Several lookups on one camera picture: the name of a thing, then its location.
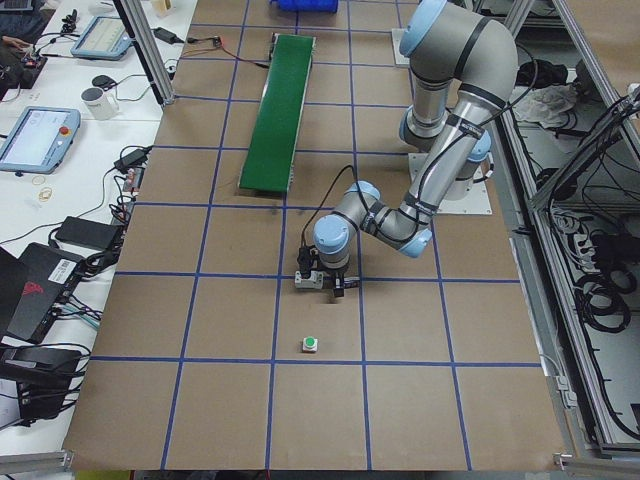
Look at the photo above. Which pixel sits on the black power adapter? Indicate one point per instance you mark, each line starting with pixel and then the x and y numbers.
pixel 166 36

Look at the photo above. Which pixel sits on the black laptop red logo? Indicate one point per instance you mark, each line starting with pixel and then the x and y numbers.
pixel 31 285

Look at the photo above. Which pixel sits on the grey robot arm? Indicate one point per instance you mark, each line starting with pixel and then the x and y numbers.
pixel 464 67

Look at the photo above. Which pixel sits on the black power brick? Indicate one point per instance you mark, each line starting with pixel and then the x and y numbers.
pixel 87 233

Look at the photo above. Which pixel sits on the blue teach pendant near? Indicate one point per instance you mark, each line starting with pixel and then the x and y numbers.
pixel 39 139

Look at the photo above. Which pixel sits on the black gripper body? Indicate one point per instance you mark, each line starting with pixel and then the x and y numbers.
pixel 338 281

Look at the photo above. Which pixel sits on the white mug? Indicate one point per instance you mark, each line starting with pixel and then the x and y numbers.
pixel 101 104

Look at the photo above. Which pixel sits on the green conveyor belt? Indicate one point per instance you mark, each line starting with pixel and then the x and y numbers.
pixel 268 166

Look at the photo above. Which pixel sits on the blue teach pendant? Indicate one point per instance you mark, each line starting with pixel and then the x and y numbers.
pixel 39 139
pixel 105 38

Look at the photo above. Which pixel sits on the green push button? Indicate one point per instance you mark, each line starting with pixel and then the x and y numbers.
pixel 309 344

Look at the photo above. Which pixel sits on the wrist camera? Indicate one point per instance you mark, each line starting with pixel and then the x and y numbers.
pixel 305 261

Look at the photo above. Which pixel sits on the blue plastic bin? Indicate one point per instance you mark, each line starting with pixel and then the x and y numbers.
pixel 329 6

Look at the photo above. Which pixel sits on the blue teach pendant far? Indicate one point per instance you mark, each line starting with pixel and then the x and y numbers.
pixel 105 38

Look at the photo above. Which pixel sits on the white red circuit breaker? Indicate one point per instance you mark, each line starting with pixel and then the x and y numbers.
pixel 314 280

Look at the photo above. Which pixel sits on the aluminium frame post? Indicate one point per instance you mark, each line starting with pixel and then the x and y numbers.
pixel 138 29

